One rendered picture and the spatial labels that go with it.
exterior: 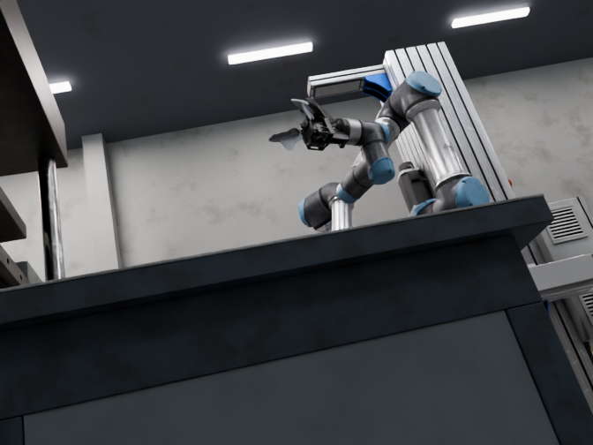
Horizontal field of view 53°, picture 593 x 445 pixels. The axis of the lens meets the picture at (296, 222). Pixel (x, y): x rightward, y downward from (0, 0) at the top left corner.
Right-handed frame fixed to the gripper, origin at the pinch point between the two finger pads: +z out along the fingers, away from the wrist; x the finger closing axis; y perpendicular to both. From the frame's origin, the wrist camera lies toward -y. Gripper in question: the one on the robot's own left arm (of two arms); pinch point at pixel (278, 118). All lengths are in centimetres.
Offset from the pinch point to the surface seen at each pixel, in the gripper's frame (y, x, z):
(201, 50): -541, 375, -229
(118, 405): 85, -35, 63
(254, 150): -495, 514, -355
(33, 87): -40, 35, 54
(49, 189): -31, 70, 46
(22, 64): -39, 25, 58
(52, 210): -23, 71, 46
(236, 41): -538, 349, -271
